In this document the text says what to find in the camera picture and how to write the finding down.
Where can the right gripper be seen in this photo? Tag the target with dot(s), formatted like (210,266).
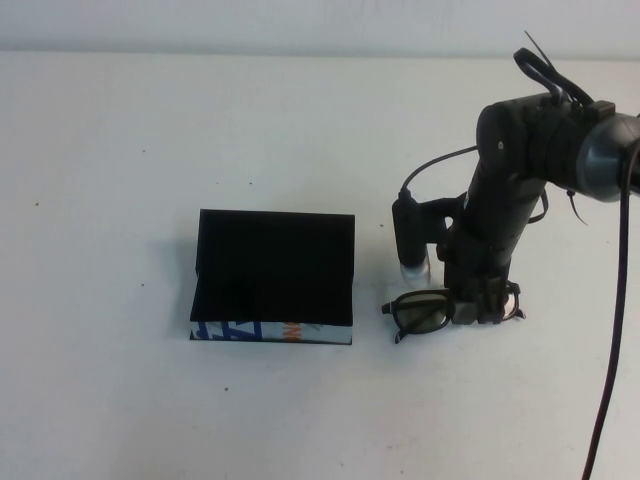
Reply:
(475,260)

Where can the dark framed glasses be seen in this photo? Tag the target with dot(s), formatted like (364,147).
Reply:
(400,305)

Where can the black glasses case printed side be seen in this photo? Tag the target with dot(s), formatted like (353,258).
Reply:
(275,260)

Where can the black zip tie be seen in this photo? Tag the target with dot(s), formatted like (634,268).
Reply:
(542,55)
(575,210)

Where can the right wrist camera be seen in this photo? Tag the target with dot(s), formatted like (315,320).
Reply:
(410,240)

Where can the right camera mount bracket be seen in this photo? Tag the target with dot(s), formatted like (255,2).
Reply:
(442,212)

